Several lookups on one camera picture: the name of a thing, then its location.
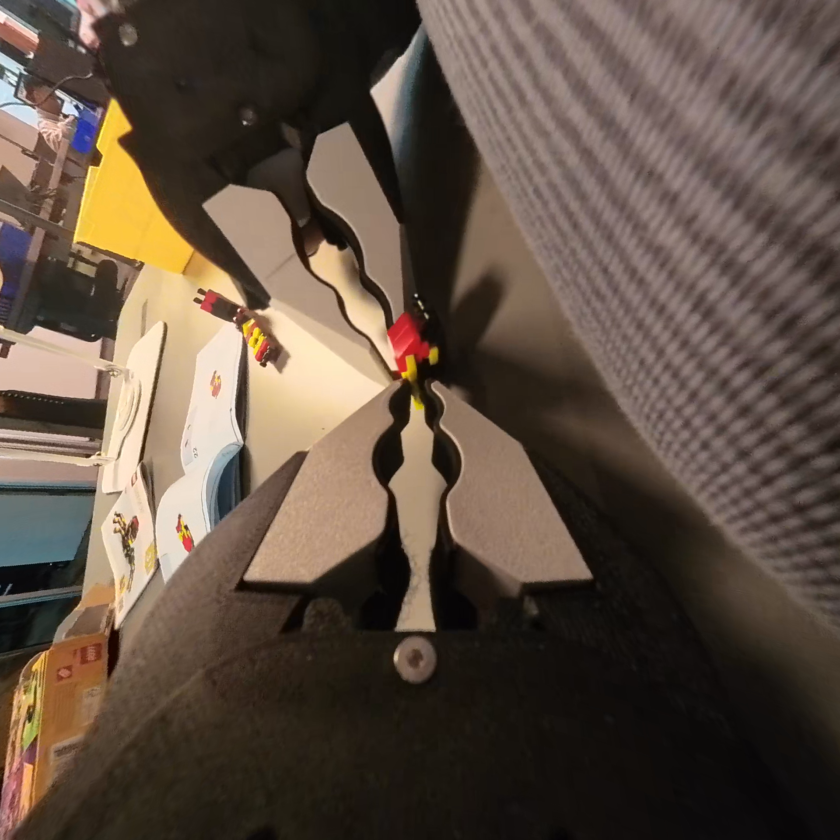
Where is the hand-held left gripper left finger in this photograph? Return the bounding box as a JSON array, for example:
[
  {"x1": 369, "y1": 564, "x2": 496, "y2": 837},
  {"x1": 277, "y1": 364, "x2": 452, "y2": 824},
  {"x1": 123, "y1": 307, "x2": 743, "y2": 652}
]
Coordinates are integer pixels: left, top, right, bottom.
[{"x1": 241, "y1": 381, "x2": 406, "y2": 589}]

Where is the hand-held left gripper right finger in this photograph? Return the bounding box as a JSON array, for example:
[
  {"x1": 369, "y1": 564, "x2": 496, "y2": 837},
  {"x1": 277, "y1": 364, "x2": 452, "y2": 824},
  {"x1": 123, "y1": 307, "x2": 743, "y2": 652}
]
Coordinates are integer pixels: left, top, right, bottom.
[{"x1": 428, "y1": 382, "x2": 595, "y2": 599}]

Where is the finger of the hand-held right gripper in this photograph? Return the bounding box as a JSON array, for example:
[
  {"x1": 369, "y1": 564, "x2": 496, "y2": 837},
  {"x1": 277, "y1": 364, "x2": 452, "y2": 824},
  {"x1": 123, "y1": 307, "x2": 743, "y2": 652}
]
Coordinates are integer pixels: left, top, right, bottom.
[
  {"x1": 304, "y1": 121, "x2": 424, "y2": 324},
  {"x1": 202, "y1": 182, "x2": 396, "y2": 383}
]

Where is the yellow plastic bin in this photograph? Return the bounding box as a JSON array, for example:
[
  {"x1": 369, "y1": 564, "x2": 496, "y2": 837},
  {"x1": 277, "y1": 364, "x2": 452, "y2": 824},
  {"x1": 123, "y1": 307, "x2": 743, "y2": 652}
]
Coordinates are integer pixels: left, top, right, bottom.
[{"x1": 73, "y1": 97, "x2": 199, "y2": 275}]

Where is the red yellow lego model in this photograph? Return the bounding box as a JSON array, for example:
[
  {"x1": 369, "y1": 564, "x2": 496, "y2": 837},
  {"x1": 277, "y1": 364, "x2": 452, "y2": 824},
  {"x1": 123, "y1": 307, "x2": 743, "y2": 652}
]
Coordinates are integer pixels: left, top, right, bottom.
[{"x1": 386, "y1": 294, "x2": 442, "y2": 412}]

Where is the orange cardboard lego box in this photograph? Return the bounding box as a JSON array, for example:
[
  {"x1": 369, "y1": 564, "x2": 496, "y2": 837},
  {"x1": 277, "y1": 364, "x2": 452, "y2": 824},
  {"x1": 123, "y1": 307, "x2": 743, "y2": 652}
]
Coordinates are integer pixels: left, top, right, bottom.
[{"x1": 0, "y1": 629, "x2": 111, "y2": 829}]

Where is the open instruction booklet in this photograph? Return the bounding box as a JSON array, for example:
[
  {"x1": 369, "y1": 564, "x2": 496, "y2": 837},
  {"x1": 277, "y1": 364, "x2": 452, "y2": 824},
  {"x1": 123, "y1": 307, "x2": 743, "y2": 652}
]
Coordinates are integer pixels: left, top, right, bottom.
[{"x1": 155, "y1": 323, "x2": 250, "y2": 586}]

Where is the white instruction leaflet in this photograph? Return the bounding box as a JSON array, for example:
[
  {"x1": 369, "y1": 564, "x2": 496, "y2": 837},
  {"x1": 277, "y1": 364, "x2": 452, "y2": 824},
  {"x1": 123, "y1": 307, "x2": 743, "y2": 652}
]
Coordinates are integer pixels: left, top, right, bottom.
[{"x1": 100, "y1": 461, "x2": 161, "y2": 626}]

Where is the black office chair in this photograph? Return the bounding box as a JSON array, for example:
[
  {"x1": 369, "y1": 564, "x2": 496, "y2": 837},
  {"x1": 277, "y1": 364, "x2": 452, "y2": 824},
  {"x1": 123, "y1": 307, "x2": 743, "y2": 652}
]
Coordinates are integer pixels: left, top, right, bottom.
[{"x1": 20, "y1": 258, "x2": 137, "y2": 342}]

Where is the wooden book stand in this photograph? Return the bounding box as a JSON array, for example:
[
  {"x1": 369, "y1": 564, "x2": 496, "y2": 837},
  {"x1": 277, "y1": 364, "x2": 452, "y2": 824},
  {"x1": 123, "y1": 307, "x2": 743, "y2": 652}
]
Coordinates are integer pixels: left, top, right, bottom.
[{"x1": 0, "y1": 319, "x2": 169, "y2": 495}]

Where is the person's grey sweater torso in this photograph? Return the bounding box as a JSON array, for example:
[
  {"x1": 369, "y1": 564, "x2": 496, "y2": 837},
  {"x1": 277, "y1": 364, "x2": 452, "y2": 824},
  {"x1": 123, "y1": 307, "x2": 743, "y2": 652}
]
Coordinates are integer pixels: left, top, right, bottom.
[{"x1": 416, "y1": 0, "x2": 840, "y2": 627}]

